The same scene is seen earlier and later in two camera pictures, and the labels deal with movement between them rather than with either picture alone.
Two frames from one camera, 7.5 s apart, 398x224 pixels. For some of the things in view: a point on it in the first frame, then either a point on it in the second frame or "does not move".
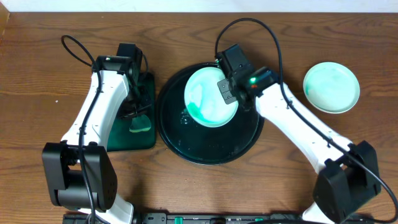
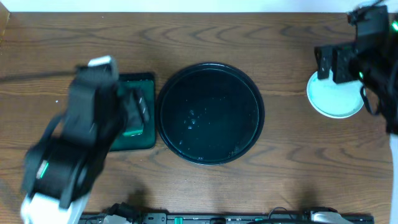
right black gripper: (237, 98) → (348, 56)
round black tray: (201, 144) does not move
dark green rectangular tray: (121, 138) does not move
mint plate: (203, 101) → (334, 100)
